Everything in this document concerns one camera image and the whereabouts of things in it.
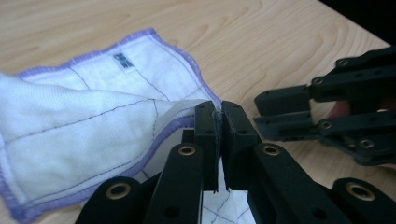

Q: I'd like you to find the white cloth with purple edge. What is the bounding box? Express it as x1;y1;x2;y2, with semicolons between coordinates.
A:
0;27;257;224

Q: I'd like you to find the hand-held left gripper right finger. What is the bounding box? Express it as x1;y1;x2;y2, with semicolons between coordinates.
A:
219;100;263;191

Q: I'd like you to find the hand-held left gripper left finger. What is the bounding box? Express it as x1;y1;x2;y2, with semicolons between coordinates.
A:
181;100;222;192

